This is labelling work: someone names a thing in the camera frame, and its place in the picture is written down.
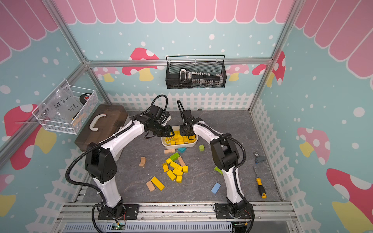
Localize white oval plastic tub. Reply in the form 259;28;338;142
161;126;198;149

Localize rainbow striped block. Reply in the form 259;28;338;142
165;137;174;145

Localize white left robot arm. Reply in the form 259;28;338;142
65;94;174;220

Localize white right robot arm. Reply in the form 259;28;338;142
177;100;254;222

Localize tan long block near tub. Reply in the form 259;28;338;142
164;149;176;154

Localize green rectangular block centre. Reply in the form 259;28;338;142
170;152;180;161

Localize tan slanted block centre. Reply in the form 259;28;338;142
178;157;186;167

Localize brown small block left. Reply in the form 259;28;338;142
139;157;146;168

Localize green slanted block right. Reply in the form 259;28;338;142
214;167;223;175

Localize brown lidded storage box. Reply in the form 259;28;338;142
75;104;128;152

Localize long yellow block bottom left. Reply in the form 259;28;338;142
151;177;165;191

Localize tan wooden block bottom left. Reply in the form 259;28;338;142
146;181;155;192

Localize light blue block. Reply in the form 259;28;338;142
211;183;221;195

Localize black tape roll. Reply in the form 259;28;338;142
79;93;92;105

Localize grey blue clamp tool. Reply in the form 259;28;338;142
254;151;267;164

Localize yellow black screwdriver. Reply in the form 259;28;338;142
253;167;267;199

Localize black wire mesh basket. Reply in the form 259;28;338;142
165;55;227;89

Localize clear wire wall basket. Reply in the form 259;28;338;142
32;80;99;135

